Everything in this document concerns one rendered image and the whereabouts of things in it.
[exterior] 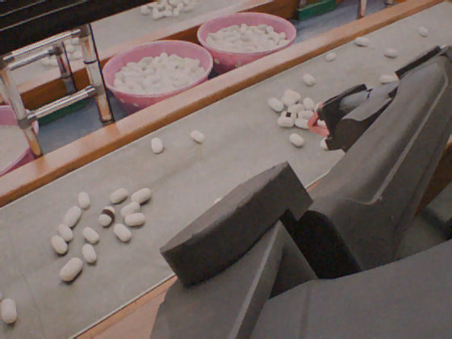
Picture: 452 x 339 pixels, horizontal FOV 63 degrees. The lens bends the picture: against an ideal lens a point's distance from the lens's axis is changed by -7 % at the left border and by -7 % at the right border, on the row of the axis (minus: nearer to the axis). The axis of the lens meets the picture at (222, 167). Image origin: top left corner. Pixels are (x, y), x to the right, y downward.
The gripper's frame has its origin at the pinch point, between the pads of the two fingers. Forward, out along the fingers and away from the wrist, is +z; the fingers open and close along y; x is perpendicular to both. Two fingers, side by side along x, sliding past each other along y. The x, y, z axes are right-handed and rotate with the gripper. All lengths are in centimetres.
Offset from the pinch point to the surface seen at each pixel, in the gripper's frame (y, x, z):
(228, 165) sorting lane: 10.5, 0.8, 12.6
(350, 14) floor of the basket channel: -77, -19, 46
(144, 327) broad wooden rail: 38.2, 10.6, -2.7
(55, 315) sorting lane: 47.1, 6.0, 6.8
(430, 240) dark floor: -70, 70, 44
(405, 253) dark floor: -58, 68, 47
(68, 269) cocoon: 42.5, 1.7, 8.5
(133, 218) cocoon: 30.2, 0.4, 10.6
